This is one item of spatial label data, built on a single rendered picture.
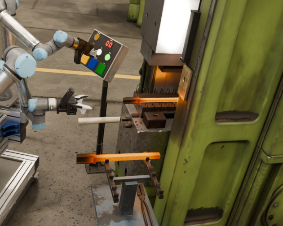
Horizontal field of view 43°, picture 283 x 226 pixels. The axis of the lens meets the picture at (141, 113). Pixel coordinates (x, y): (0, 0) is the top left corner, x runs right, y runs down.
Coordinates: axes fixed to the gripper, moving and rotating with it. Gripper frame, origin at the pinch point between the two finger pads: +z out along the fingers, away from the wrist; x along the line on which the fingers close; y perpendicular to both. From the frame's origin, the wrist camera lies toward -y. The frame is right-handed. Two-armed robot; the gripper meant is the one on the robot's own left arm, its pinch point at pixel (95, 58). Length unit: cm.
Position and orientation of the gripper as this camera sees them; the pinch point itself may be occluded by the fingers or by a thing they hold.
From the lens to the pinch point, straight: 248.8
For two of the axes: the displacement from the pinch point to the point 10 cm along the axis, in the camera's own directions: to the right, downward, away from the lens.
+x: -6.6, -4.6, 5.9
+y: 4.9, -8.6, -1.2
